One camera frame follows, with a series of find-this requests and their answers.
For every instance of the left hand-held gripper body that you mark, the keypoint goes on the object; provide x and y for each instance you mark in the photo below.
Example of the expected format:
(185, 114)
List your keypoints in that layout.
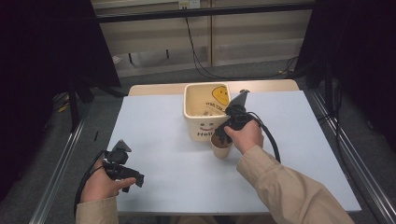
(115, 157)

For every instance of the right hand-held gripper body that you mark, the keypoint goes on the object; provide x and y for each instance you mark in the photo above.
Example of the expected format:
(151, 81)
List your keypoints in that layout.
(238, 115)

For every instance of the brown paper cup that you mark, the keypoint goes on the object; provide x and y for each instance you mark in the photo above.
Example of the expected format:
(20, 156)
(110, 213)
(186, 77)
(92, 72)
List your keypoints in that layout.
(221, 151)

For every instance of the cream smiley waste bin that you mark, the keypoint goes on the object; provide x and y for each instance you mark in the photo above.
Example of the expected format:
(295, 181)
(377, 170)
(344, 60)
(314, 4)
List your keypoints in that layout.
(202, 104)

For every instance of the person's right hand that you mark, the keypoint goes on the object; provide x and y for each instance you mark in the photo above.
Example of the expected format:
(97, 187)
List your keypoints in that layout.
(246, 137)

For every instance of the person's left hand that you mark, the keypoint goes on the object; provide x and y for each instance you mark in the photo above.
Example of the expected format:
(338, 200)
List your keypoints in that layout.
(99, 186)

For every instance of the small black floor piece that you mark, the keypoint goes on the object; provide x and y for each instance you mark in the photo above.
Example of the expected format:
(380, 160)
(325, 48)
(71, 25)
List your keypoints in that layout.
(96, 136)

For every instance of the white table sheet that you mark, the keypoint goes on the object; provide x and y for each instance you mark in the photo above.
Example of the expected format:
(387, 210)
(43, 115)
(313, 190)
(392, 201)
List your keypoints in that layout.
(162, 161)

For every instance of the black metal stand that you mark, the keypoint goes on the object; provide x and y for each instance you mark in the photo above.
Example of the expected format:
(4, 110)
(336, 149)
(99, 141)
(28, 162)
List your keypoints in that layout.
(74, 105)

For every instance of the black horizontal bar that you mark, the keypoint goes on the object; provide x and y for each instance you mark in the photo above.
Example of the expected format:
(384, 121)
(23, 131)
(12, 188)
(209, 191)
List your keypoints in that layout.
(199, 12)

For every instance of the black curtain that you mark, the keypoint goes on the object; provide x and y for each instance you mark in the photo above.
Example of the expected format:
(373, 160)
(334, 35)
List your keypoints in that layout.
(46, 46)
(358, 40)

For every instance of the metal floor rail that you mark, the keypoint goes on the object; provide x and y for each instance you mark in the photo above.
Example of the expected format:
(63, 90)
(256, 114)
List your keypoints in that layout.
(358, 165)
(57, 168)

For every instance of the white wall socket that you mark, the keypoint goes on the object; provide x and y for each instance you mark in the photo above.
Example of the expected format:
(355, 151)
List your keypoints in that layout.
(189, 3)

